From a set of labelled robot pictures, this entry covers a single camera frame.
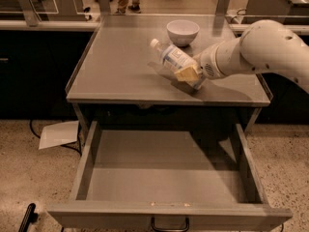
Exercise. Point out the white ceramic bowl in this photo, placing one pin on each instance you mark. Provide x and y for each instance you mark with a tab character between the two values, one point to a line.
182	32

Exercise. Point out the grey metal counter cabinet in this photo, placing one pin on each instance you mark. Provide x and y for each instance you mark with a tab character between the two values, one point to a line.
118	66

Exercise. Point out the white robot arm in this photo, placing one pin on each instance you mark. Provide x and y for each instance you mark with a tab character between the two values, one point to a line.
265	46

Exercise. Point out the left grey metal post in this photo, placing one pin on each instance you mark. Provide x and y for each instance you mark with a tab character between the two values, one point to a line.
30	15

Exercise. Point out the right grey metal post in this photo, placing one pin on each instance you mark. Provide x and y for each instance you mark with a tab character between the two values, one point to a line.
222	7

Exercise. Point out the blue plastic water bottle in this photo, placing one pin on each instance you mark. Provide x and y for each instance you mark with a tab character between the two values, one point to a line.
173	58

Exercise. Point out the black drawer handle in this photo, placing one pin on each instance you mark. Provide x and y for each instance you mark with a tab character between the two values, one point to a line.
183	227

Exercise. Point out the white paper sheet on floor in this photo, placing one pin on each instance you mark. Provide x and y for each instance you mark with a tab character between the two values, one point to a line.
59	134

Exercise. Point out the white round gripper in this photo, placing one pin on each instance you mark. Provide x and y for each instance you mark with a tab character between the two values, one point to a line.
206	63

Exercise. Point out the grey open top drawer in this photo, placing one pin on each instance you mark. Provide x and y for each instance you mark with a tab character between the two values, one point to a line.
126	177

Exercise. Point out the black object bottom left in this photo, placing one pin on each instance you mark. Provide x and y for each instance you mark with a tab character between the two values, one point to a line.
30	216

